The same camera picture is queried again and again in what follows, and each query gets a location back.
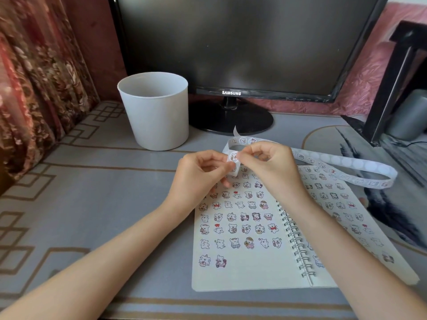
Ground person's left hand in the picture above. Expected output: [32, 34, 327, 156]
[165, 150, 236, 220]

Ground person's right hand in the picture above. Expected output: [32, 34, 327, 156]
[237, 141, 313, 210]

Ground white sticker strip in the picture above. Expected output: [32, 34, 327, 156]
[222, 126, 399, 190]

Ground cream spiral notebook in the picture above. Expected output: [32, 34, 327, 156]
[192, 164, 420, 293]

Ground person's right forearm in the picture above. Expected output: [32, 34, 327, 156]
[277, 193, 427, 320]

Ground person's left forearm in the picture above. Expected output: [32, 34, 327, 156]
[0, 201, 197, 320]

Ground white plastic waste bin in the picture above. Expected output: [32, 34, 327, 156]
[117, 72, 190, 152]

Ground grey patterned desk mat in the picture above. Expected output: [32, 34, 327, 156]
[0, 100, 427, 320]

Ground black computer monitor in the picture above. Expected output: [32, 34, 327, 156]
[107, 0, 391, 136]

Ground grey cylindrical speaker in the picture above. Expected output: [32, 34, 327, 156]
[387, 89, 427, 141]

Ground brown floral curtain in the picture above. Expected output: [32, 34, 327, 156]
[0, 0, 101, 184]

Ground black shelf frame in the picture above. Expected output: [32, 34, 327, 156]
[340, 20, 427, 147]

